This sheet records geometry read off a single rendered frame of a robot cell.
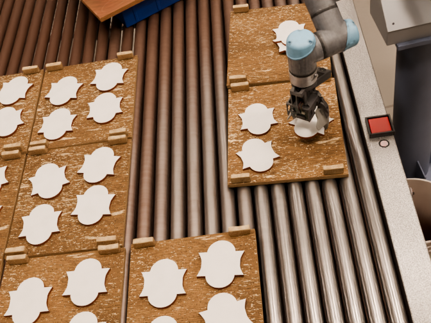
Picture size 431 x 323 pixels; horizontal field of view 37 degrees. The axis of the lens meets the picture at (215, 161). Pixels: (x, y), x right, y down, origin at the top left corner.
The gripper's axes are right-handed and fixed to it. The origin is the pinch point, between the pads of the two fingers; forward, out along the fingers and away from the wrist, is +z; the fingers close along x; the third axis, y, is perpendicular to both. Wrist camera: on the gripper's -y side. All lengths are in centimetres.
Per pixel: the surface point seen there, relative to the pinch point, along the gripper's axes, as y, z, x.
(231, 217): 37.4, 4.7, -7.2
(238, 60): -20.5, 7.1, -37.7
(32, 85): 18, 6, -102
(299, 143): 6.1, 4.5, -1.3
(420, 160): -61, 87, 18
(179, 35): -27, 10, -67
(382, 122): -11.7, 5.7, 17.8
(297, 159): 12.0, 4.1, 1.0
